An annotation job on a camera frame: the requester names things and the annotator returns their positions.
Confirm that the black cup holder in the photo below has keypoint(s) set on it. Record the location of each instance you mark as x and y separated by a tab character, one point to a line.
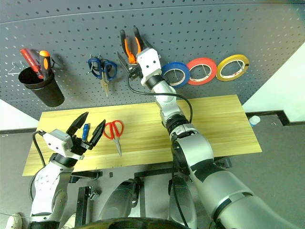
47	93

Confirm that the yellow tape roll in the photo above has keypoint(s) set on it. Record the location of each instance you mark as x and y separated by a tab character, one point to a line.
234	57

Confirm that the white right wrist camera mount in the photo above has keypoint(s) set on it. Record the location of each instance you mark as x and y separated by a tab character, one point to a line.
149	62

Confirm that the red tape roll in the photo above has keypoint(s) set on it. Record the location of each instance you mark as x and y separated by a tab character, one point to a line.
202	60

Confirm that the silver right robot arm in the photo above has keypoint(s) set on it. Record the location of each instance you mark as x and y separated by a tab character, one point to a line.
202	152

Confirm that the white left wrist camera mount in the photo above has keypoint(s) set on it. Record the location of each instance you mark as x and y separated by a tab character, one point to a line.
58	142

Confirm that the orange black pliers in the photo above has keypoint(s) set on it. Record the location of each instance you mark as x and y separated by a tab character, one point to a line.
129	53

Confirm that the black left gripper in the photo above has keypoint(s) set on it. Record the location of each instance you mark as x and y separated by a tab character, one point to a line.
79	146

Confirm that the orange black screwdriver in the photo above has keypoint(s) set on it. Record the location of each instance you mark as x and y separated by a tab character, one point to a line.
44	63

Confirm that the grey metal pegboard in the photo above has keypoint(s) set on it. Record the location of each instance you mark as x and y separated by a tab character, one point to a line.
71	31

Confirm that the white shoe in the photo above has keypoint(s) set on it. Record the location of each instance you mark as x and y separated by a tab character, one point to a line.
70	221
14	220

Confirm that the dark grey rounded shape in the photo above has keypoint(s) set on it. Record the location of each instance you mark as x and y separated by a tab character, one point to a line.
119	200
181	205

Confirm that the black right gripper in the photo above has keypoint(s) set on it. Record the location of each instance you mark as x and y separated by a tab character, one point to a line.
135	71

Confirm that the blue tape roll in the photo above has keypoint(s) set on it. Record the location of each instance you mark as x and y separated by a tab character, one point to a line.
183	68

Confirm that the black metal table frame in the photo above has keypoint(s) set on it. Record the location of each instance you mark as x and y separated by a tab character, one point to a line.
83	205

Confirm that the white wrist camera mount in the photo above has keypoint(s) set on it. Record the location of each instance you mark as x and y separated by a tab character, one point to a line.
58	142
149	62

